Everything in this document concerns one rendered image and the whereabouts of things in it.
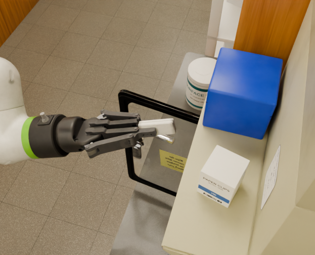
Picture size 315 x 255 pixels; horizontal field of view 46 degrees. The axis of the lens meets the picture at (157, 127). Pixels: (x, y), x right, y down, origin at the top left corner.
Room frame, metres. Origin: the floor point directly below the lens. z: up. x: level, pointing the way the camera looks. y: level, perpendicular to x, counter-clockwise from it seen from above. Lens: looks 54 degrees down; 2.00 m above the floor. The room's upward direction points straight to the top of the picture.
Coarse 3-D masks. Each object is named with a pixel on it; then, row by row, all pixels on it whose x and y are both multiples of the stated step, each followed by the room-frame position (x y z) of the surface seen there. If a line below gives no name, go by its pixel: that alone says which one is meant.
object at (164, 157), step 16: (144, 96) 0.53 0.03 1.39; (144, 112) 0.53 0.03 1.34; (160, 112) 0.51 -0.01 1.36; (192, 112) 0.49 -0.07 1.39; (176, 128) 0.49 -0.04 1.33; (192, 128) 0.48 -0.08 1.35; (144, 144) 0.53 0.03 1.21; (160, 144) 0.51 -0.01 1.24; (176, 144) 0.49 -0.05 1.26; (144, 160) 0.53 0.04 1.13; (160, 160) 0.51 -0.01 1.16; (176, 160) 0.49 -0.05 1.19; (144, 176) 0.53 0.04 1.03; (160, 176) 0.51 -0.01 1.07; (176, 176) 0.49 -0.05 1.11; (176, 192) 0.49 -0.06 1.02
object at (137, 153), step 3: (138, 144) 0.53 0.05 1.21; (141, 144) 0.53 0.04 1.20; (132, 147) 0.53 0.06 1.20; (135, 147) 0.52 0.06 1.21; (138, 147) 0.52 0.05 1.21; (132, 150) 0.53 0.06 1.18; (135, 150) 0.52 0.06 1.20; (138, 150) 0.51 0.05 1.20; (135, 153) 0.52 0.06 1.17; (138, 153) 0.52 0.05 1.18; (141, 153) 0.52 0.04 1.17; (135, 156) 0.52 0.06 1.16; (138, 156) 0.52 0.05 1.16; (141, 156) 0.52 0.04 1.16
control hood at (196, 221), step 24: (192, 144) 0.33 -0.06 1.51; (216, 144) 0.33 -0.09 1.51; (240, 144) 0.33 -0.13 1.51; (264, 144) 0.33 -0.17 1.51; (192, 168) 0.28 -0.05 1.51; (192, 192) 0.24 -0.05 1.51; (240, 192) 0.24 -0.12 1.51; (192, 216) 0.21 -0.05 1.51; (216, 216) 0.21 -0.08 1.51; (240, 216) 0.21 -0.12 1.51; (168, 240) 0.17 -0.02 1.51; (192, 240) 0.17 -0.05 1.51; (216, 240) 0.17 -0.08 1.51; (240, 240) 0.17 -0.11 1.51
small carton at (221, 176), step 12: (216, 156) 0.27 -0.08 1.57; (228, 156) 0.27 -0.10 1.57; (240, 156) 0.27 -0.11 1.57; (204, 168) 0.25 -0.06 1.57; (216, 168) 0.25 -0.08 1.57; (228, 168) 0.25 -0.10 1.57; (240, 168) 0.25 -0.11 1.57; (204, 180) 0.24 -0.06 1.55; (216, 180) 0.23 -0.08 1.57; (228, 180) 0.23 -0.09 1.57; (240, 180) 0.24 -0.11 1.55; (204, 192) 0.24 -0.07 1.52; (216, 192) 0.23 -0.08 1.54; (228, 192) 0.22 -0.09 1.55; (228, 204) 0.22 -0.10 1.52
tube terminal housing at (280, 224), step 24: (312, 0) 0.42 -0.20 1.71; (288, 72) 0.39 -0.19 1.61; (288, 96) 0.32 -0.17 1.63; (288, 120) 0.27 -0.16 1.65; (288, 144) 0.22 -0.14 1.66; (264, 168) 0.27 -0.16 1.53; (288, 168) 0.19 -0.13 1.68; (288, 192) 0.15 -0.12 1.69; (264, 216) 0.18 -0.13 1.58; (288, 216) 0.13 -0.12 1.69; (312, 216) 0.12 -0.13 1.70; (264, 240) 0.14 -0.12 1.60; (288, 240) 0.12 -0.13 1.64; (312, 240) 0.12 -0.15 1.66
